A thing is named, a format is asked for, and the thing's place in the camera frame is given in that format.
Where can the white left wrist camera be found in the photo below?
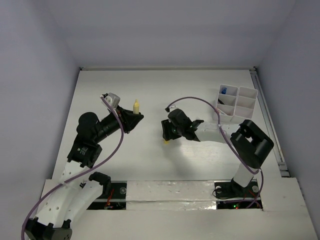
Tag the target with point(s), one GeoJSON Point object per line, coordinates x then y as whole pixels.
{"type": "Point", "coordinates": [111, 99]}

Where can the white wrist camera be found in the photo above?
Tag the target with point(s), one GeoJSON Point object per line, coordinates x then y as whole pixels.
{"type": "Point", "coordinates": [111, 99]}
{"type": "Point", "coordinates": [170, 108]}

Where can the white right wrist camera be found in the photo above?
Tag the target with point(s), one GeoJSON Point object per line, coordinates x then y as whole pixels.
{"type": "Point", "coordinates": [170, 108]}

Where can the yellow highlighter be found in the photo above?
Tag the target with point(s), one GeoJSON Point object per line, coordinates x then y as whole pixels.
{"type": "Point", "coordinates": [136, 107]}

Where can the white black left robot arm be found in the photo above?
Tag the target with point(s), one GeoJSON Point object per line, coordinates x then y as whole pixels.
{"type": "Point", "coordinates": [80, 184]}

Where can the clear spray bottle blue cap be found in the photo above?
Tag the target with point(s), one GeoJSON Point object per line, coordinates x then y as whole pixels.
{"type": "Point", "coordinates": [224, 91]}

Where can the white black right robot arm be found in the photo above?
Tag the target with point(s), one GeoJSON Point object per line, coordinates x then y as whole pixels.
{"type": "Point", "coordinates": [250, 145]}

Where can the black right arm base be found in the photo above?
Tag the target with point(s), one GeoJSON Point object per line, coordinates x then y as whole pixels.
{"type": "Point", "coordinates": [230, 195]}

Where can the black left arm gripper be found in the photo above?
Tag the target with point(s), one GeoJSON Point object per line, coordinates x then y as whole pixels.
{"type": "Point", "coordinates": [124, 120]}

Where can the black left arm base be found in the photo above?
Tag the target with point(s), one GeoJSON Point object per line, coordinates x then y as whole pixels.
{"type": "Point", "coordinates": [115, 199]}

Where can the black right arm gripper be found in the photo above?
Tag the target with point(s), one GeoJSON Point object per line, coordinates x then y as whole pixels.
{"type": "Point", "coordinates": [167, 125]}

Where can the white divided organizer box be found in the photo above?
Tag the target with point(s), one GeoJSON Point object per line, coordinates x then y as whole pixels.
{"type": "Point", "coordinates": [236, 105]}

